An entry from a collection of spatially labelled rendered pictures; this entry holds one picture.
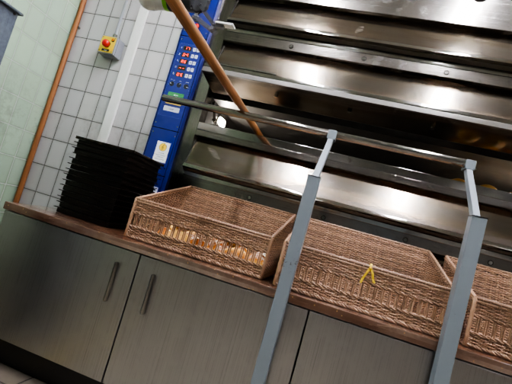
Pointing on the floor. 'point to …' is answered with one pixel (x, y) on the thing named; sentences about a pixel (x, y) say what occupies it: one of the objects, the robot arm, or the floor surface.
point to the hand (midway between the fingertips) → (236, 8)
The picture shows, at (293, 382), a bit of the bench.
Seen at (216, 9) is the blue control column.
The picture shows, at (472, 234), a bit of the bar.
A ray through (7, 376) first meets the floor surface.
